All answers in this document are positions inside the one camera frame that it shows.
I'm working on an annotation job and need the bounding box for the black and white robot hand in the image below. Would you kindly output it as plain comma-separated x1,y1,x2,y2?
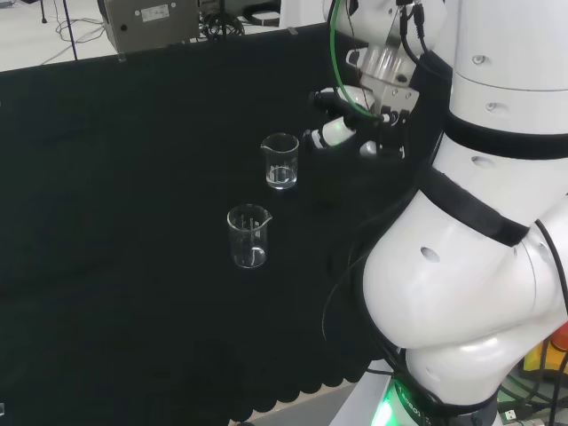
303,83,421,161

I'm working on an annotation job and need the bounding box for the clear glass beaker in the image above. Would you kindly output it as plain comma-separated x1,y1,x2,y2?
225,202,273,270
260,131,301,191

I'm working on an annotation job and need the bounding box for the grey metal box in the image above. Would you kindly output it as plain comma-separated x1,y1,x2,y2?
96,0,201,52

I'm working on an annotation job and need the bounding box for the black bench cloth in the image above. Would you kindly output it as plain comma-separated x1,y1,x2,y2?
0,21,449,426

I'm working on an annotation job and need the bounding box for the yellow stop button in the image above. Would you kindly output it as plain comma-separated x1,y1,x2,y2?
522,323,568,392

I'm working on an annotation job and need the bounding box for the dark tripod leg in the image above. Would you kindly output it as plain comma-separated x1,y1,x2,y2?
60,0,81,61

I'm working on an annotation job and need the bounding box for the black coiled cable bundle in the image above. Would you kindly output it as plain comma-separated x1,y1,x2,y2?
199,11,246,42

